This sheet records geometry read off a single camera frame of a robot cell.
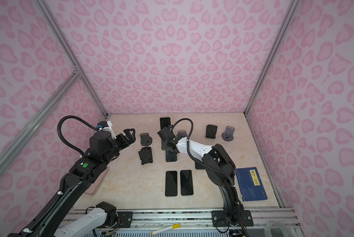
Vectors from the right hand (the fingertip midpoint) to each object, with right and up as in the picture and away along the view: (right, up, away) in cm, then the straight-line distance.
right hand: (169, 142), depth 94 cm
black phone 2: (+1, -8, -3) cm, 9 cm away
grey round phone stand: (+39, +4, +7) cm, 40 cm away
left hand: (-17, +8, -23) cm, 30 cm away
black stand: (-15, -8, -1) cm, 17 cm away
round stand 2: (-16, +1, +6) cm, 18 cm away
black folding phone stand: (+29, +7, +10) cm, 31 cm away
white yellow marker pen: (+4, -38, -23) cm, 44 cm away
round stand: (+8, +5, +8) cm, 13 cm away
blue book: (+46, -23, -11) cm, 53 cm away
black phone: (-4, +13, +5) cm, 14 cm away
